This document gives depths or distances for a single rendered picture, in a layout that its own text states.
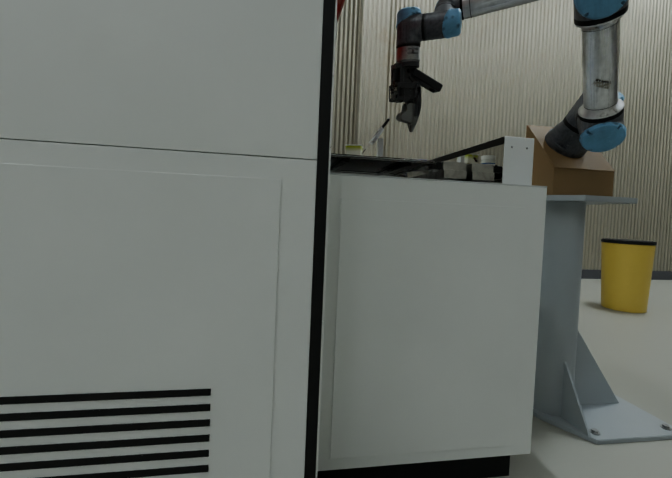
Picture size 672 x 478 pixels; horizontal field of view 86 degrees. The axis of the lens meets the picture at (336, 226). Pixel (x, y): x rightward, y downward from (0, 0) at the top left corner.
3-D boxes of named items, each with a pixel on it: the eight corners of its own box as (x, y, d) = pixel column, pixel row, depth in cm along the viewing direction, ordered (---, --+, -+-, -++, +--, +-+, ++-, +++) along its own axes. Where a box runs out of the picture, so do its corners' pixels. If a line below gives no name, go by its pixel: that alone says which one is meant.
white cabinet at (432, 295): (304, 505, 89) (317, 173, 87) (287, 353, 184) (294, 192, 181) (534, 483, 101) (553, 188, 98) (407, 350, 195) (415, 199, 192)
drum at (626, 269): (585, 303, 331) (590, 237, 329) (620, 302, 338) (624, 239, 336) (626, 314, 294) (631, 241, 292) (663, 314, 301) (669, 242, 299)
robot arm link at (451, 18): (463, -1, 109) (426, 5, 113) (459, 11, 102) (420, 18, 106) (463, 27, 114) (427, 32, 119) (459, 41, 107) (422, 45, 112)
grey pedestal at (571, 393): (581, 379, 168) (593, 203, 165) (687, 438, 125) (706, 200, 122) (480, 383, 160) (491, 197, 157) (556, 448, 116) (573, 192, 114)
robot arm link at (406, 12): (421, 3, 106) (393, 8, 110) (420, 43, 109) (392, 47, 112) (425, 10, 114) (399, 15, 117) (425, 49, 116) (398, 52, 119)
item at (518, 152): (502, 185, 102) (505, 135, 101) (422, 194, 156) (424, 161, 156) (532, 187, 103) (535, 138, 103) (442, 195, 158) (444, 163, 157)
